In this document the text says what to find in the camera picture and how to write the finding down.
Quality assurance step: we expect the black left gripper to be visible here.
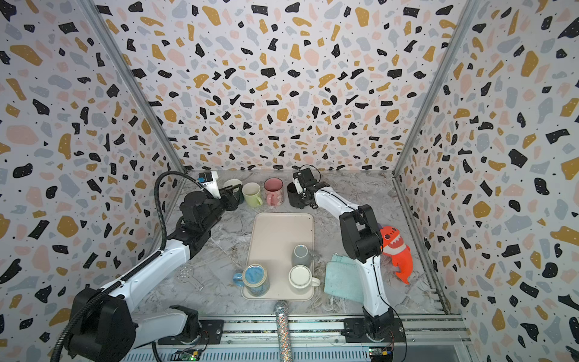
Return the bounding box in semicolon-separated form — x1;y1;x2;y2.
201;183;241;234

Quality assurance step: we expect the black mug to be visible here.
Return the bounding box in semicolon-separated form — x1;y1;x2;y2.
286;183;305;209

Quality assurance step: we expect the light green mug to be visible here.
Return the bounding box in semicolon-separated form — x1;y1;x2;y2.
242;183;263;208

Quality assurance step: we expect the pink ghost mug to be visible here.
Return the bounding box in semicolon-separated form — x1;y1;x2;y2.
264;177;283;207

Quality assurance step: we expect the grey mug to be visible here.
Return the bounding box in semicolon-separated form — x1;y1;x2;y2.
292;244;312;268

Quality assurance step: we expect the white mug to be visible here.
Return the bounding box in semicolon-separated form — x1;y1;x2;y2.
288;265;321;294

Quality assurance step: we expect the dark green mug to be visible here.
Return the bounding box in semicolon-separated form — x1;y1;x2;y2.
224;179;244;193

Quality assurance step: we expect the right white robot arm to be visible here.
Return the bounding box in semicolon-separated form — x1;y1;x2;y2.
290;165;394;342

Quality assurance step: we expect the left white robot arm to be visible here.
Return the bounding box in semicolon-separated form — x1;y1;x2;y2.
51;184;242;361

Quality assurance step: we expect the blue glazed mug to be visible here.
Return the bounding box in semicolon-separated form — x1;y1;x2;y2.
233;264;270;297

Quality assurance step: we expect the beige plastic tray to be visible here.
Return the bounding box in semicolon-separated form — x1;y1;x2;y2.
242;213;315;301

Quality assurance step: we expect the clear plastic slotted spatula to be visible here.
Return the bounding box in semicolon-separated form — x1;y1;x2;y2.
173;264;204;291

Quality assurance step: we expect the teal cloth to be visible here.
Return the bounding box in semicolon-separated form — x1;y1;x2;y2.
324;254;364;303

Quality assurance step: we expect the red plush monster toy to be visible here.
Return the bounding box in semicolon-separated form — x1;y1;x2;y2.
380;226;414;284

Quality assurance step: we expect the glittery tube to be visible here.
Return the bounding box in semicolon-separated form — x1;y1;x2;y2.
274;301;293;362

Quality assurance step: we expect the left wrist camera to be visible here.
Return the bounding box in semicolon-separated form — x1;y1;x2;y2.
198;171;221;199

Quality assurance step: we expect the black corrugated cable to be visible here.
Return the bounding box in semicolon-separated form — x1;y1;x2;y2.
48;170;207;362

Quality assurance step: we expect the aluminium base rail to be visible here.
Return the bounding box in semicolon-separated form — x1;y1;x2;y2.
121;314;471;362

